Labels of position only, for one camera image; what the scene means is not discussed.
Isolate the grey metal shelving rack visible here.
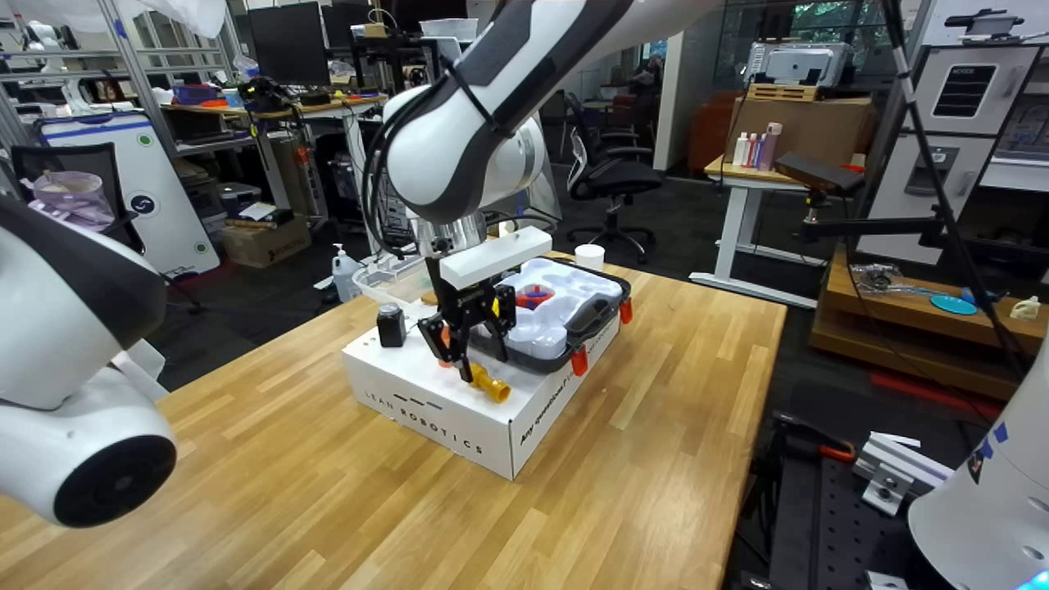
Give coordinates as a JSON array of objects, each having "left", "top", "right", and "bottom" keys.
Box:
[{"left": 0, "top": 0, "right": 266, "bottom": 157}]

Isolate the low brown cardboard box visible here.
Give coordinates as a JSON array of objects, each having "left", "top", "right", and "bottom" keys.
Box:
[{"left": 216, "top": 214, "right": 314, "bottom": 271}]

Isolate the clear sanitizer pump bottle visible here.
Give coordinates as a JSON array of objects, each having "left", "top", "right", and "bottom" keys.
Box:
[{"left": 328, "top": 239, "right": 363, "bottom": 306}]

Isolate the white cardboard box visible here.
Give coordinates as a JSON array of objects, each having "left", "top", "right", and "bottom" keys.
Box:
[{"left": 339, "top": 276, "right": 621, "bottom": 484}]

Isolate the white machine with black screen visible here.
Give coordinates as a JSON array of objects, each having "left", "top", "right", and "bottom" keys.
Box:
[{"left": 894, "top": 38, "right": 1043, "bottom": 140}]

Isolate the black cylindrical object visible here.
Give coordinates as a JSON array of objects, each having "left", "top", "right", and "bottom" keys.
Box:
[{"left": 374, "top": 301, "right": 410, "bottom": 349}]

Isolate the red blue toy piece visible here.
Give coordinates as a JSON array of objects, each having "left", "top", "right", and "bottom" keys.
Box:
[{"left": 513, "top": 281, "right": 557, "bottom": 312}]

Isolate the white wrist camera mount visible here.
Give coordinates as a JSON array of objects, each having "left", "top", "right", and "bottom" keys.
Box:
[{"left": 436, "top": 224, "right": 557, "bottom": 295}]

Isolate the white machine with grey panel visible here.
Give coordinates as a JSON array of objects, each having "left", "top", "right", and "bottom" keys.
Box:
[{"left": 856, "top": 127, "right": 992, "bottom": 268}]

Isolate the black computer monitor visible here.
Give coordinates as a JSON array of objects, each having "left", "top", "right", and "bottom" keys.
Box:
[{"left": 243, "top": 0, "right": 330, "bottom": 92}]

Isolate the grey printer device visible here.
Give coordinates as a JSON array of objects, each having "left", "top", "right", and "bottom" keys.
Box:
[{"left": 739, "top": 38, "right": 856, "bottom": 92}]

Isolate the red handled tool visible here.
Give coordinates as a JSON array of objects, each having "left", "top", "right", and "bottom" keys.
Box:
[{"left": 779, "top": 419, "right": 862, "bottom": 469}]

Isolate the clear plastic container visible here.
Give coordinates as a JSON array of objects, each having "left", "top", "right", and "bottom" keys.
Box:
[{"left": 469, "top": 257, "right": 635, "bottom": 376}]

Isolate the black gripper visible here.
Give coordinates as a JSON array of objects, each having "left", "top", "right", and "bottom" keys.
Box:
[{"left": 422, "top": 271, "right": 522, "bottom": 383}]

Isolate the white cabinet with blue logo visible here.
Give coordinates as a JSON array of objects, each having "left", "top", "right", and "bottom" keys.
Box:
[{"left": 36, "top": 110, "right": 222, "bottom": 278}]

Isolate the small purple bottle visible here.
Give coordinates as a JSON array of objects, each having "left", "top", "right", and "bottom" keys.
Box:
[{"left": 753, "top": 118, "right": 786, "bottom": 174}]

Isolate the clear plastic case lid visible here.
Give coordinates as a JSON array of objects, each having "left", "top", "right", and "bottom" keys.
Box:
[{"left": 355, "top": 253, "right": 440, "bottom": 309}]

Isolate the white paper cup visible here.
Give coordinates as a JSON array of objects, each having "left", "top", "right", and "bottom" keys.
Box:
[{"left": 569, "top": 239, "right": 610, "bottom": 271}]

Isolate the translucent plastic tub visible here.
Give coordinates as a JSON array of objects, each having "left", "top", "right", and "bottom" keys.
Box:
[{"left": 26, "top": 167, "right": 110, "bottom": 231}]

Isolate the black perforated breadboard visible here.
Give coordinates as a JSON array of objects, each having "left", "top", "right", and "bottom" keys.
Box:
[{"left": 725, "top": 419, "right": 944, "bottom": 590}]

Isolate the large brown cardboard box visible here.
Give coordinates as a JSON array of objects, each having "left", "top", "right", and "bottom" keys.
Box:
[{"left": 722, "top": 92, "right": 881, "bottom": 174}]

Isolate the white standing desk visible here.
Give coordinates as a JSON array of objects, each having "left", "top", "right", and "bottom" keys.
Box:
[{"left": 684, "top": 155, "right": 873, "bottom": 312}]

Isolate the black office chair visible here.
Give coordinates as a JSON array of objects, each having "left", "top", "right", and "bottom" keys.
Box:
[{"left": 555, "top": 95, "right": 669, "bottom": 259}]

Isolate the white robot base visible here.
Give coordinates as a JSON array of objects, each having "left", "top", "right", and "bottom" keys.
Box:
[{"left": 903, "top": 337, "right": 1049, "bottom": 590}]

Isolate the clear plastic bag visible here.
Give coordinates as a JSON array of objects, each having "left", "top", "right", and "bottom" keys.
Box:
[{"left": 849, "top": 259, "right": 911, "bottom": 301}]

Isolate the blue flat disc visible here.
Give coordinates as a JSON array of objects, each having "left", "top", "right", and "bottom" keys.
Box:
[{"left": 926, "top": 287, "right": 981, "bottom": 320}]

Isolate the silver metal bracket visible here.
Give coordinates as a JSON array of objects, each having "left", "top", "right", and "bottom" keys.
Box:
[{"left": 849, "top": 427, "right": 958, "bottom": 517}]

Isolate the low wooden platform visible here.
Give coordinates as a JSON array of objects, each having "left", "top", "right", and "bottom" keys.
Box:
[{"left": 807, "top": 253, "right": 1044, "bottom": 404}]

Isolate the small orange cup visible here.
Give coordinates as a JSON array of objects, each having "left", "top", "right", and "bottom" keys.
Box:
[{"left": 417, "top": 314, "right": 456, "bottom": 364}]

